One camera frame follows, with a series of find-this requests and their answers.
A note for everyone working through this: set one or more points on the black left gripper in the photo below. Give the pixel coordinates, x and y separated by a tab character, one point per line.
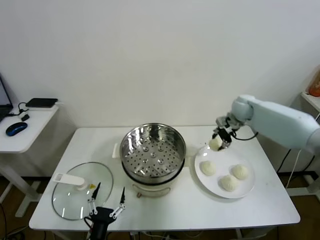
100	215

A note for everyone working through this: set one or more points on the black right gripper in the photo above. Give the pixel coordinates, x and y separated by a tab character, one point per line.
226	133

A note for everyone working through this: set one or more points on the white steamed baozi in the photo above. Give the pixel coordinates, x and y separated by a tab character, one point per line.
208	168
228	183
240	172
215	144

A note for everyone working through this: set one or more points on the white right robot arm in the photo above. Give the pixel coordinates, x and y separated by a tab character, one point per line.
275	117

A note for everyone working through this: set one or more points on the stainless steel steamer basket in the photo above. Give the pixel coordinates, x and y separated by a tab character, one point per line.
172	155

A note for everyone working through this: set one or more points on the white round plate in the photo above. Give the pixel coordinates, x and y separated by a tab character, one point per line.
225	162

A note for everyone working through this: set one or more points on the white electric cooking pot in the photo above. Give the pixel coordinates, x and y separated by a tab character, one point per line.
150	188

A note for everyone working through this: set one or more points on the white side desk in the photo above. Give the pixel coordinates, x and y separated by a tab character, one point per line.
32	135

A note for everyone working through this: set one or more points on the white desk with bag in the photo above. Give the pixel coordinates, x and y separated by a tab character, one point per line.
311	98

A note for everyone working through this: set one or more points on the white flat box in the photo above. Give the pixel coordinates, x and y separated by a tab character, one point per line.
42	109

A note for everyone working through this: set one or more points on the blue black computer mouse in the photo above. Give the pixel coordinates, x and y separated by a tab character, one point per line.
16	129

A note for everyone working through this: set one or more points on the small black adapter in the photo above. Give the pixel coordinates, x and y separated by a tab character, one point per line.
25	118

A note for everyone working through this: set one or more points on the black flat box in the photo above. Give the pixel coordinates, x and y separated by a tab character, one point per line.
42	102

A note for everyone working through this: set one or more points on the black laptop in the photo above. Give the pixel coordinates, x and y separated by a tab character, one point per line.
3	111

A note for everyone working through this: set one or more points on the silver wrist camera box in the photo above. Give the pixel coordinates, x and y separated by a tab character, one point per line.
223	121

